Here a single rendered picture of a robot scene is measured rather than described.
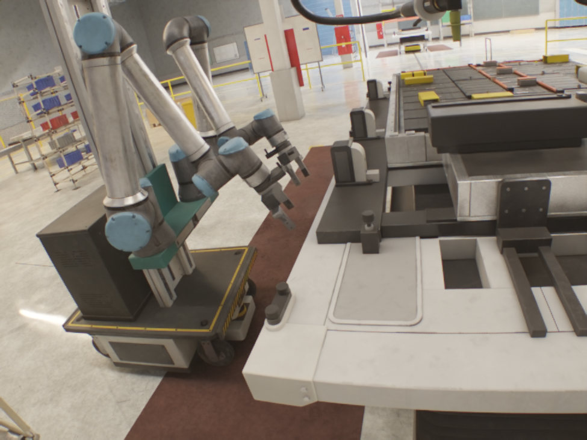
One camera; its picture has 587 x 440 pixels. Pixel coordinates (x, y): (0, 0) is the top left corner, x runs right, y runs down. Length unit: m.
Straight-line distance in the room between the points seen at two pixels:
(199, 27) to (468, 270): 1.45
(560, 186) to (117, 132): 1.18
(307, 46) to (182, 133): 8.25
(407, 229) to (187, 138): 0.78
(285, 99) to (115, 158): 5.41
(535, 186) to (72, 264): 1.76
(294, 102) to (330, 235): 5.51
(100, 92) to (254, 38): 8.62
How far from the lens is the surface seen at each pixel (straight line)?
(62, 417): 2.15
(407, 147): 1.23
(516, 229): 0.92
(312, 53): 9.39
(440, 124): 1.00
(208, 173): 1.17
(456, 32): 0.87
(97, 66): 1.13
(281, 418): 1.61
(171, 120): 1.26
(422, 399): 0.64
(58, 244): 1.79
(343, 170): 1.15
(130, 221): 1.18
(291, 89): 6.34
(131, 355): 1.93
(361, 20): 1.37
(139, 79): 1.26
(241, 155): 1.15
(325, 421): 1.57
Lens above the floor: 1.35
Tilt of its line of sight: 25 degrees down
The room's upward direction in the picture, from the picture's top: 13 degrees counter-clockwise
